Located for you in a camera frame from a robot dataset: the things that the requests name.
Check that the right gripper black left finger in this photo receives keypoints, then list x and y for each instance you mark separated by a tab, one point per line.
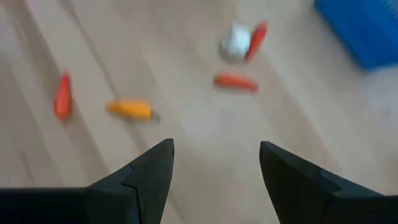
140	196

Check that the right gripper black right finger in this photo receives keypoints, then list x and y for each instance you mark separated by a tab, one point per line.
304	199

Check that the orange toy chili pepper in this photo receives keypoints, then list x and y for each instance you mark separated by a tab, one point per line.
130	109

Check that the red toy chili pepper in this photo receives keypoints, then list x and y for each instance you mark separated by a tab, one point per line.
256	40
236	82
63	96

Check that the small white toy garlic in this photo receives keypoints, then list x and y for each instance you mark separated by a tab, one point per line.
236	42

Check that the blue plastic basket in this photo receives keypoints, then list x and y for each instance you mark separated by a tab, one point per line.
360	31

